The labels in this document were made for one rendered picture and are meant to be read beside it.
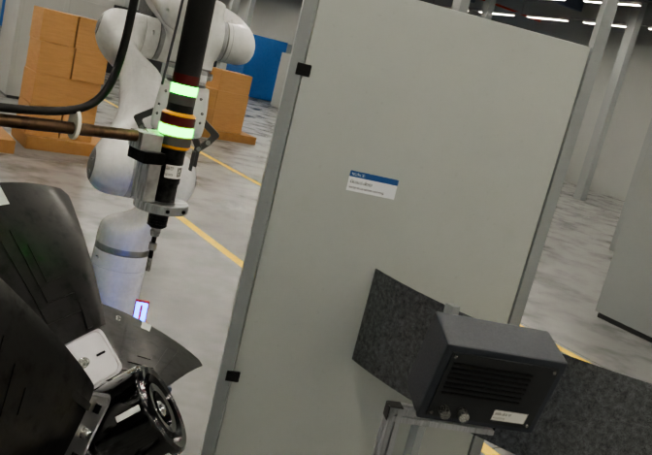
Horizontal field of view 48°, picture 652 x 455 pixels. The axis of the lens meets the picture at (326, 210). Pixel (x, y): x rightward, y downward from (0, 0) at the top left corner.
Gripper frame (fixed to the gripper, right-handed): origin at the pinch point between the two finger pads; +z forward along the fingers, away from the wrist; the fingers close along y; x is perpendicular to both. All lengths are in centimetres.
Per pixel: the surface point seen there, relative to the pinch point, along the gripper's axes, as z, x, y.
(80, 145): 126, -751, 121
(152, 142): -10, 54, 1
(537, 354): 19, 19, -77
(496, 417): 35, 16, -74
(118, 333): 23.7, 32.7, 1.4
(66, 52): 24, -749, 155
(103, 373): 19, 57, 1
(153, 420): 20, 65, -6
